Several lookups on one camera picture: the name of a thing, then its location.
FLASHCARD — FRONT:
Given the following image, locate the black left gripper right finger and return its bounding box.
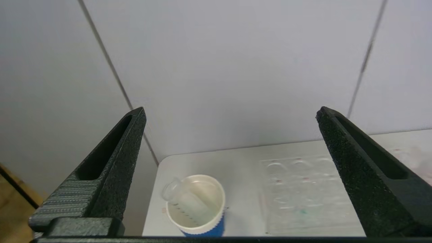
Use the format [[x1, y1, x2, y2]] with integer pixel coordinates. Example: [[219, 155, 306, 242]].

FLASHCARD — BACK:
[[316, 106, 432, 237]]

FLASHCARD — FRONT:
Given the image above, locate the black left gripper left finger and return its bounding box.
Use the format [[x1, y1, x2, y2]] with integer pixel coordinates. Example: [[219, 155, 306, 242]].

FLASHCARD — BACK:
[[29, 107, 146, 237]]

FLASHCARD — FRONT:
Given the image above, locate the blue pigment test tube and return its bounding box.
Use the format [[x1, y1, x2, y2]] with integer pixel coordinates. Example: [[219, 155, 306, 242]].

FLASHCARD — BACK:
[[161, 178, 220, 226]]

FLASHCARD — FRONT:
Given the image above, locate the blue sleeved white paper cup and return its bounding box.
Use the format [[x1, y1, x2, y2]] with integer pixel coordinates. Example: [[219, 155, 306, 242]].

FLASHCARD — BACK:
[[165, 174, 226, 237]]

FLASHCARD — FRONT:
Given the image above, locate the clear acrylic test tube rack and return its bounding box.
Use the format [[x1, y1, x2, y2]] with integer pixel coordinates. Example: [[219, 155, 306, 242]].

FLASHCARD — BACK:
[[260, 157, 367, 235]]

